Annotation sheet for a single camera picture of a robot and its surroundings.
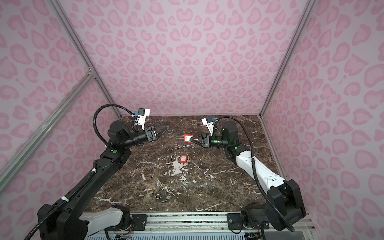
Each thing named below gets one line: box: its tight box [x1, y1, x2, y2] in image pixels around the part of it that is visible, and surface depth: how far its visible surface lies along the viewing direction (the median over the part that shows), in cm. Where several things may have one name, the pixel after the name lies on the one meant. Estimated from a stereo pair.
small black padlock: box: [155, 191, 167, 203], surface depth 83 cm
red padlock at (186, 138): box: [175, 134, 195, 144], surface depth 72 cm
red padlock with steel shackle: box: [180, 150, 188, 164], surface depth 96 cm
